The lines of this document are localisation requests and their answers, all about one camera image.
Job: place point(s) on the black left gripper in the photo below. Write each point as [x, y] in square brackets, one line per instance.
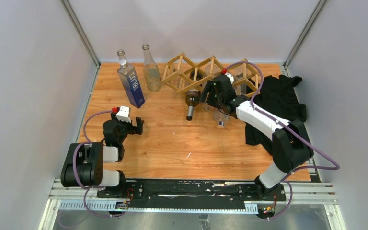
[138, 128]

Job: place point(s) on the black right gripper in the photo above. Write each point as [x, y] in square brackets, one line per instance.
[210, 87]

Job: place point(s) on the blue square glass bottle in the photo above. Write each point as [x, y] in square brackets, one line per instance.
[131, 84]

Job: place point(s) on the clear glass bottle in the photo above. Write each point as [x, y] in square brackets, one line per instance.
[151, 70]

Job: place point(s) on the dark labelled clear bottle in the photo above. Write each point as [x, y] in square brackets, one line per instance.
[122, 58]

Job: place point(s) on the small clear bottle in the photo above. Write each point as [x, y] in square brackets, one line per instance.
[213, 70]

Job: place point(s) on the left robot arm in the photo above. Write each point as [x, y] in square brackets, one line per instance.
[84, 163]

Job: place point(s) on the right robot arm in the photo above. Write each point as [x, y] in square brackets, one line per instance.
[290, 141]

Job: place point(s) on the olive wine bottle silver neck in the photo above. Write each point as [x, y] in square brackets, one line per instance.
[192, 100]

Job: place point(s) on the wooden wine rack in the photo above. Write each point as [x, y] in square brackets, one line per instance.
[182, 74]

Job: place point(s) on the dark green cloth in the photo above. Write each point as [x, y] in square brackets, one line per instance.
[278, 97]

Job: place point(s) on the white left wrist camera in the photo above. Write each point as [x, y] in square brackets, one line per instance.
[123, 114]

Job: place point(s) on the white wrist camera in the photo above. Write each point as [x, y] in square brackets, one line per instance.
[123, 114]
[230, 76]

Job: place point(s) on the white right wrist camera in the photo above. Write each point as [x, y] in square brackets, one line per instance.
[230, 76]

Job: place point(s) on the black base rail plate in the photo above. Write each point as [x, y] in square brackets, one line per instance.
[192, 194]

